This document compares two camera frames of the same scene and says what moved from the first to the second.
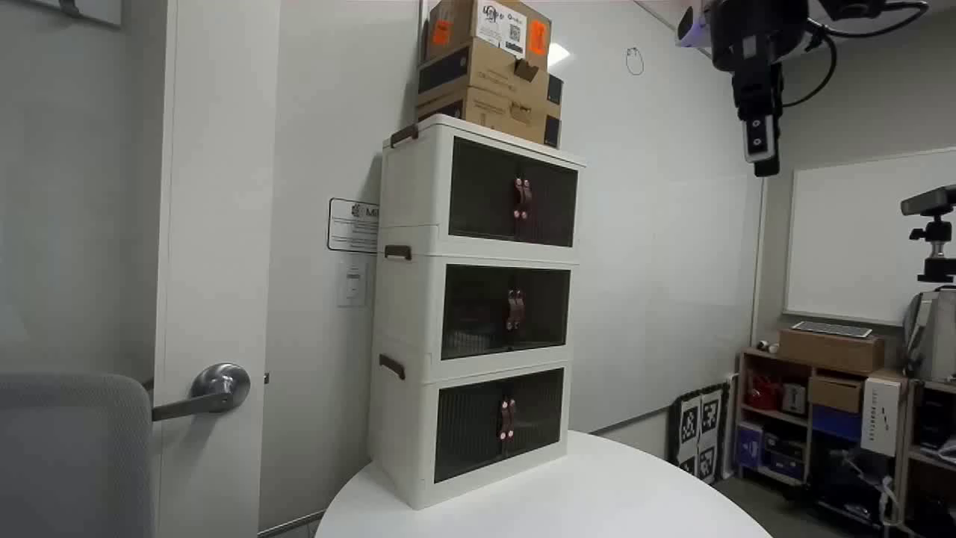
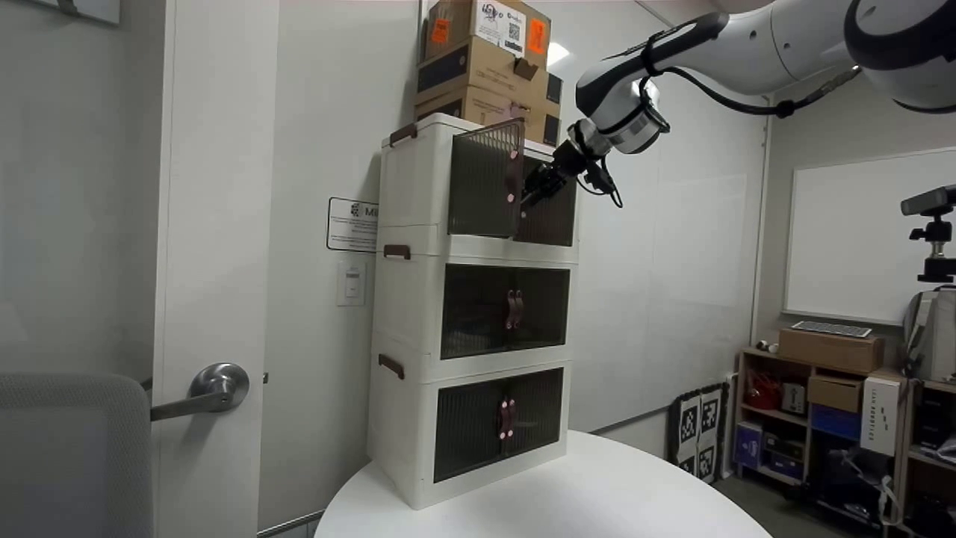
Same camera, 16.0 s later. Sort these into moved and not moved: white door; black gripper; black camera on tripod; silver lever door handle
Moved: black gripper
Not moved: black camera on tripod; silver lever door handle; white door
